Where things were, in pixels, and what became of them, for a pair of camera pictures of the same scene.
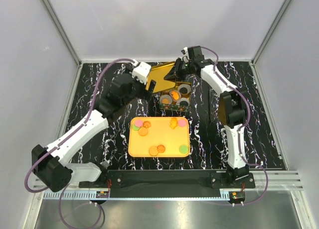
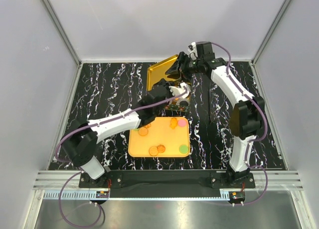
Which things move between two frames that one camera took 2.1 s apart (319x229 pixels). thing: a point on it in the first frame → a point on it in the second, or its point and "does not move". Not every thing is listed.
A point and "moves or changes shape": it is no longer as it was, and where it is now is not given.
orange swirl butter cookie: x=146 y=124 does not move
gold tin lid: x=157 y=73 moves or changes shape
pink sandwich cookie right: x=182 y=123 does not move
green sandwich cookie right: x=183 y=149 does not move
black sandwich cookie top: x=183 y=103 does not move
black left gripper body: x=139 y=90 → x=169 y=93
